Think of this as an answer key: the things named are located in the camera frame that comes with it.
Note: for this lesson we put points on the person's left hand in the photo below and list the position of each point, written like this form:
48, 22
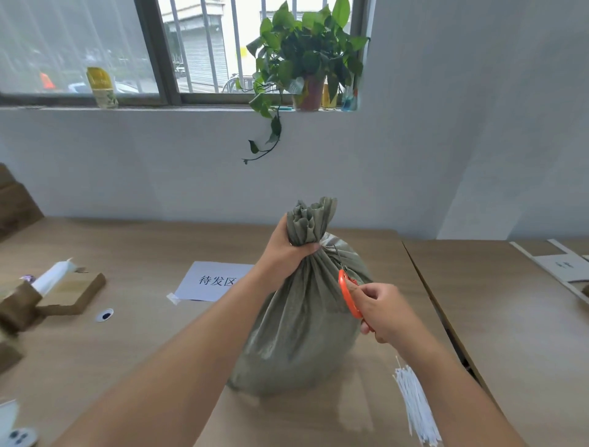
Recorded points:
280, 258

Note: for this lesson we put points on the white rolled sheet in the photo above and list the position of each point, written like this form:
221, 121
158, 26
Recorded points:
53, 276

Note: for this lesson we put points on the large plain cardboard box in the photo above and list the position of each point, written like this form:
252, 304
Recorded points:
5, 177

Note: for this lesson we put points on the small brown box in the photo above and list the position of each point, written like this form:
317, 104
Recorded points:
585, 290

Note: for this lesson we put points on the green potted plant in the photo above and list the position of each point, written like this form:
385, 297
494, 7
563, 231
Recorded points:
303, 50

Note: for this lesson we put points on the dark framed barred window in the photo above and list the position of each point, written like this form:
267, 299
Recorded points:
156, 46

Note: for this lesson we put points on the yellow glass bottle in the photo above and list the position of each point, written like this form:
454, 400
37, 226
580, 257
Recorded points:
328, 101

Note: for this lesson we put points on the open brown cardboard box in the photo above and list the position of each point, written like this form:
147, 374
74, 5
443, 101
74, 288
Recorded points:
20, 306

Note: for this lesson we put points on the white device with dark buttons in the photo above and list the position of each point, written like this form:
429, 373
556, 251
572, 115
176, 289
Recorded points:
20, 438

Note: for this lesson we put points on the blue glass bottle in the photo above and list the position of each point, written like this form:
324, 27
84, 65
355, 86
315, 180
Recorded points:
349, 103

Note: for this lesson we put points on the yellow drink bottle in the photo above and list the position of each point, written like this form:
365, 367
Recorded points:
102, 90

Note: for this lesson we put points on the white paper sign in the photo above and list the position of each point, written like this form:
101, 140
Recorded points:
207, 281

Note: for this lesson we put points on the green woven sack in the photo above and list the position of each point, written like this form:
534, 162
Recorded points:
299, 341

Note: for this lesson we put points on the person's right forearm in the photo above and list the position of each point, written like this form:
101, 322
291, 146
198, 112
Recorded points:
455, 396

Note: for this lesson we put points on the person's right hand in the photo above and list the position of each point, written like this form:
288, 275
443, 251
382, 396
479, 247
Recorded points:
389, 313

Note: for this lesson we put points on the person's left forearm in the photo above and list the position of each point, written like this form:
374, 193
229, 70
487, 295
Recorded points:
175, 382

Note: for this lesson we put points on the flat cardboard with white sheets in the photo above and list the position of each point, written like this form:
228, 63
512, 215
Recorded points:
566, 267

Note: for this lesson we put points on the white paper sheet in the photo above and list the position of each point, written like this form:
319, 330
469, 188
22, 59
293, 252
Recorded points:
7, 414

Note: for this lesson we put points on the purple wrapped item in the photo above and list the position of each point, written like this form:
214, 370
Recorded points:
27, 278

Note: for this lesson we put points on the bundle of white cable ties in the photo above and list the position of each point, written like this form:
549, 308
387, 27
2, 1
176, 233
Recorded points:
418, 410

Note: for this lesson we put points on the silver round desk grommet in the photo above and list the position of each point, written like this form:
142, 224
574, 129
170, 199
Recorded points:
104, 315

